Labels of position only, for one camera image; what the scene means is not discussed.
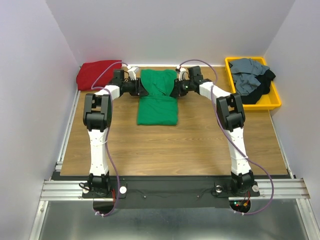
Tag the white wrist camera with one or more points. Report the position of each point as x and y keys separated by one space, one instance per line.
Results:
x=132 y=71
x=181 y=71

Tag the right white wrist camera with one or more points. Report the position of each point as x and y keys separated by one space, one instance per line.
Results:
x=181 y=71

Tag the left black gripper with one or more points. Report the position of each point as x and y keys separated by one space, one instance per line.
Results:
x=139 y=89

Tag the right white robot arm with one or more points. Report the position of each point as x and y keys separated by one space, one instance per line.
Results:
x=230 y=116

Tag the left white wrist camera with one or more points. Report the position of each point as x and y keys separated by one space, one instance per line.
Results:
x=132 y=71

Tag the yellow plastic bin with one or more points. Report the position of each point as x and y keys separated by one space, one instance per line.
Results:
x=267 y=102

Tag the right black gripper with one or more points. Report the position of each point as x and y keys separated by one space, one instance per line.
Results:
x=177 y=91

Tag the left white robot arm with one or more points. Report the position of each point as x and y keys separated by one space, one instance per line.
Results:
x=97 y=118

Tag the aluminium frame rail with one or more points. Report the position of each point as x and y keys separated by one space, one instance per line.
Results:
x=280 y=189

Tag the grey blue t shirt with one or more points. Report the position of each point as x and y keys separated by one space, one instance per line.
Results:
x=244 y=73

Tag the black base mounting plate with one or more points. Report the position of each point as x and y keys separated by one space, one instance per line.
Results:
x=168 y=192

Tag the black t shirt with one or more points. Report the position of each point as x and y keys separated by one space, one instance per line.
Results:
x=263 y=87

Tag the green t shirt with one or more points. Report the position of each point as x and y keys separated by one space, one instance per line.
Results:
x=157 y=108

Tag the folded red t shirt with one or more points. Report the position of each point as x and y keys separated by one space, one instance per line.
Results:
x=99 y=72

